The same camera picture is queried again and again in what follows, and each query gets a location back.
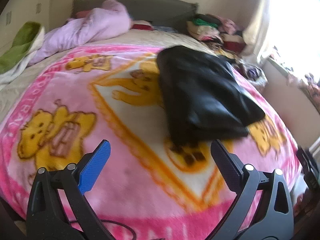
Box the cream curtain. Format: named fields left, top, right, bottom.
left=242, top=0, right=275, bottom=58

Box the grey headboard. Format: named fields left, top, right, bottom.
left=72, top=0, right=199, bottom=28

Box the pale pink puffer coat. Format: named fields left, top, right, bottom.
left=32, top=0, right=133, bottom=64

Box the bright window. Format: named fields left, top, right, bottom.
left=265, top=0, right=320, bottom=63

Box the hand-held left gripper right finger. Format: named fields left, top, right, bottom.
left=211, top=139, right=295, bottom=240

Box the pink cartoon printed blanket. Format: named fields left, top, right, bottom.
left=0, top=44, right=304, bottom=240

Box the floral fabric bag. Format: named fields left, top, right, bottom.
left=244, top=64, right=269, bottom=87

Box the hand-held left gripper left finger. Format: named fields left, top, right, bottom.
left=26, top=139, right=112, bottom=240

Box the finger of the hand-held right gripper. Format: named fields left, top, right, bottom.
left=296, top=147, right=320, bottom=192

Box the black leather jacket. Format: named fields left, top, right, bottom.
left=156, top=45, right=266, bottom=147

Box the black cable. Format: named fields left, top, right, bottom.
left=66, top=219, right=137, bottom=240

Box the pile of folded clothes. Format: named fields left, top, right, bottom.
left=186, top=14, right=247, bottom=53

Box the red striped cloth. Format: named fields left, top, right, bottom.
left=131, top=21, right=154, bottom=31

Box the green and white blanket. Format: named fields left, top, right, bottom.
left=0, top=21, right=45, bottom=85

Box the cream wardrobe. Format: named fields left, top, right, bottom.
left=0, top=0, right=54, bottom=53

